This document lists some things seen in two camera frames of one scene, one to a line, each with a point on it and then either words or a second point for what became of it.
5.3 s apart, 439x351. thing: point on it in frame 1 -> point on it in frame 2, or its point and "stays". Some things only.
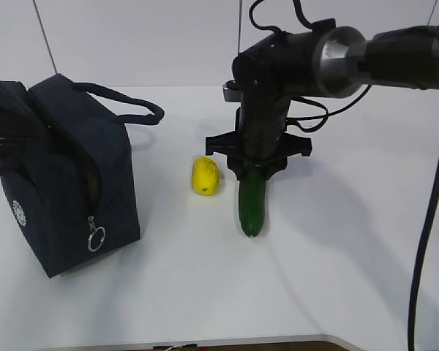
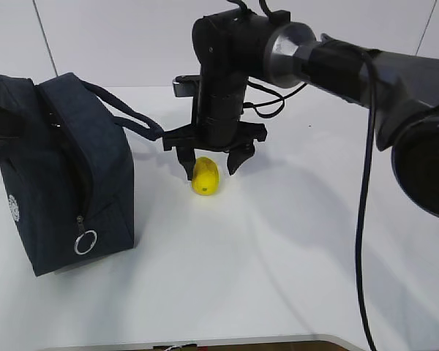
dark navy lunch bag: [62, 158] stays
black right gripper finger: [270, 164] -> [238, 156]
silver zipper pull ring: [91, 219] -> [79, 238]
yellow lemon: [205, 175] stays
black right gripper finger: [242, 166] -> [186, 156]
